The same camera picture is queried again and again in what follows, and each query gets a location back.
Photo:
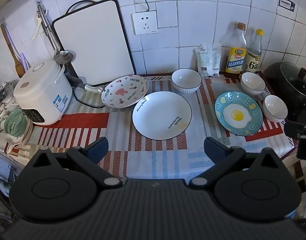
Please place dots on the wall sticker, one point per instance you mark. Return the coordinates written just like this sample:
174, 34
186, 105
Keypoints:
287, 4

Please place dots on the white seasoning bag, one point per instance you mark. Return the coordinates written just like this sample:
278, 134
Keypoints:
216, 60
204, 60

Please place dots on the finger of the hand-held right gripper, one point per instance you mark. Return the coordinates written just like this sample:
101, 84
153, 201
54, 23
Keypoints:
293, 129

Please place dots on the white plate with dark rim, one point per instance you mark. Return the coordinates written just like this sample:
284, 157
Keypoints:
160, 115

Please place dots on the large white ribbed bowl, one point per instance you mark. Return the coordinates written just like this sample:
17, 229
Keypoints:
186, 78

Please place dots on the stainless steel ladle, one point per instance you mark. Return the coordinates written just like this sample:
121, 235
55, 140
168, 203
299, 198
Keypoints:
64, 56

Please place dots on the blue fried egg print plate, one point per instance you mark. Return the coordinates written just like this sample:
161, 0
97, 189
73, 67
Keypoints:
253, 105

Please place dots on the white wall socket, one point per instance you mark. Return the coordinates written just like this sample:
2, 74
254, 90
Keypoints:
145, 22

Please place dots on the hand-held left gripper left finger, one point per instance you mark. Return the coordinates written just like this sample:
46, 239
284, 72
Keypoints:
100, 147

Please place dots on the white hanging rice paddle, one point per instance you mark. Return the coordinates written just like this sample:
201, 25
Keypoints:
37, 30

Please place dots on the small white bowl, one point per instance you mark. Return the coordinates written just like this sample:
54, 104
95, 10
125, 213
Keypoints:
275, 107
253, 81

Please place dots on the green plastic strainer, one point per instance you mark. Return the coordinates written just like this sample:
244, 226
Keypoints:
16, 123

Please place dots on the purple utensil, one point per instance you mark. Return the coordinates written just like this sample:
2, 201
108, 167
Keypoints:
25, 63

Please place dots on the wooden spatula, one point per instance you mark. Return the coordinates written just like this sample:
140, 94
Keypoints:
17, 65

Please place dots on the white cutting board black rim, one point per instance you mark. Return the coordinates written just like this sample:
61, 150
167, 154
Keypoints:
92, 42

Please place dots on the striped patchwork table mat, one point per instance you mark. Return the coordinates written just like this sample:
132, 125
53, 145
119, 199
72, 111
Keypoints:
117, 125

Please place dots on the glass wok lid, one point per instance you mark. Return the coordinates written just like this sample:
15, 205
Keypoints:
292, 82

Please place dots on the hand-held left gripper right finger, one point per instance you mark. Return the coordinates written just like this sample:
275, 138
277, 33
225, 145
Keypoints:
212, 147

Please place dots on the rabbit and carrot print plate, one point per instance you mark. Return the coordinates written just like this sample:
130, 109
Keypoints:
122, 92

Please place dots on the white rice cooker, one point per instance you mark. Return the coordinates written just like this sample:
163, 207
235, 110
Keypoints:
42, 92

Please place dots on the clear vinegar bottle yellow cap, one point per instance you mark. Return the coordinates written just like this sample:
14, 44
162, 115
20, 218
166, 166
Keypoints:
253, 62

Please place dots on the black pot with glass lid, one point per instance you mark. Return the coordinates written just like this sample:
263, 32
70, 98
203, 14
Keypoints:
273, 77

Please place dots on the glass jar appliance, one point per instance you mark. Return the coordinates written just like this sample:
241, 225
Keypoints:
3, 95

